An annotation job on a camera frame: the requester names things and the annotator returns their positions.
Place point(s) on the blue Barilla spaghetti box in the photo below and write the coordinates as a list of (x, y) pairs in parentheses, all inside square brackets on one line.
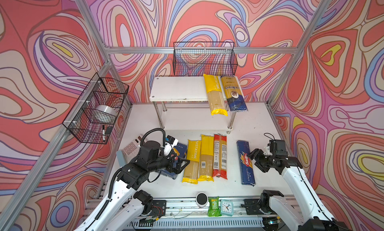
[(246, 167)]

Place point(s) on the black wire basket left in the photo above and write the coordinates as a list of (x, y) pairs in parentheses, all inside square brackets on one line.
[(99, 91)]

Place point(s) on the black wire basket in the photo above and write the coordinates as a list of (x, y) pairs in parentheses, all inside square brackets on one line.
[(99, 91), (197, 58)]

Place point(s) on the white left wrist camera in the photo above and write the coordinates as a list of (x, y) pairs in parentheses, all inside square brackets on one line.
[(170, 143)]

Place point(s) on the black wire basket back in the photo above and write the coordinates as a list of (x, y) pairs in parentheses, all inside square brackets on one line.
[(197, 58)]

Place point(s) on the round black white speaker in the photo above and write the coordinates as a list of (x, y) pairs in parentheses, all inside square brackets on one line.
[(202, 200)]

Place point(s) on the white tape roll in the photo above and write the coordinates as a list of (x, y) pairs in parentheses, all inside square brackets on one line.
[(105, 114)]

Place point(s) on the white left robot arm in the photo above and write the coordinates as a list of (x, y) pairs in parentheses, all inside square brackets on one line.
[(125, 202)]

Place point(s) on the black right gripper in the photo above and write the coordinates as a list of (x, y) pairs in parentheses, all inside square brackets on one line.
[(256, 154)]

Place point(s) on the red spaghetti bag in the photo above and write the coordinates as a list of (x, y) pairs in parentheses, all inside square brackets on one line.
[(220, 157)]

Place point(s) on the aluminium frame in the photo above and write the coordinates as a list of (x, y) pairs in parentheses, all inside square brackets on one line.
[(49, 54)]

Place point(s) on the teal alarm clock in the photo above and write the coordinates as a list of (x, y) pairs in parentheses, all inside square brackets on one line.
[(227, 208)]

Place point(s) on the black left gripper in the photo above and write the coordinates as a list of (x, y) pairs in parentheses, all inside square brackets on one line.
[(177, 169)]

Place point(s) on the blue Ankara spaghetti bag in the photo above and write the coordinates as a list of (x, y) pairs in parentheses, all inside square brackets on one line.
[(233, 93)]

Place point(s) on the white two-tier shelf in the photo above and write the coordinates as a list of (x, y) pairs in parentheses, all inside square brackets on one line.
[(176, 101)]

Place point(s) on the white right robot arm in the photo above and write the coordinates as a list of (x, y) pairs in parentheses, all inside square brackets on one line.
[(312, 215)]

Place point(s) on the green snack bag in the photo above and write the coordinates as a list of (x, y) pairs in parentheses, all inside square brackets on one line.
[(214, 207)]

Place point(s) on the blue Barilla rigatoni box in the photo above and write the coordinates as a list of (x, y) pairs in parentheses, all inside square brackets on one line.
[(181, 152)]

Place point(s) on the yellow Pastatime spaghetti bag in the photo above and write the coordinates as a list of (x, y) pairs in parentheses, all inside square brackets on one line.
[(191, 172), (215, 95)]

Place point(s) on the yellow spaghetti bag with barcode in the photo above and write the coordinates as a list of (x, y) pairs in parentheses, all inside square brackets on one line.
[(206, 159)]

